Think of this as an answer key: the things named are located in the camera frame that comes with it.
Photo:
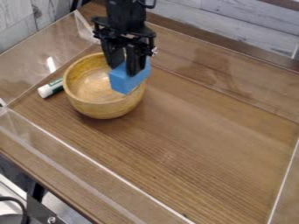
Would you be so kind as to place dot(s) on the clear acrylic corner bracket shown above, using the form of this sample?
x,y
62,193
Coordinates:
x,y
84,28

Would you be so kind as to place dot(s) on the blue foam block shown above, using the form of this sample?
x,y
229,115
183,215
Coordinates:
x,y
123,83

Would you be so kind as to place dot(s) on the black metal table leg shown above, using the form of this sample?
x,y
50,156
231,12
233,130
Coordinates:
x,y
38,192

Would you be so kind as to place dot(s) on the brown wooden bowl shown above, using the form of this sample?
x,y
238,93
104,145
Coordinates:
x,y
90,93

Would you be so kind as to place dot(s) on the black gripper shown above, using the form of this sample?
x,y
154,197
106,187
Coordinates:
x,y
120,30

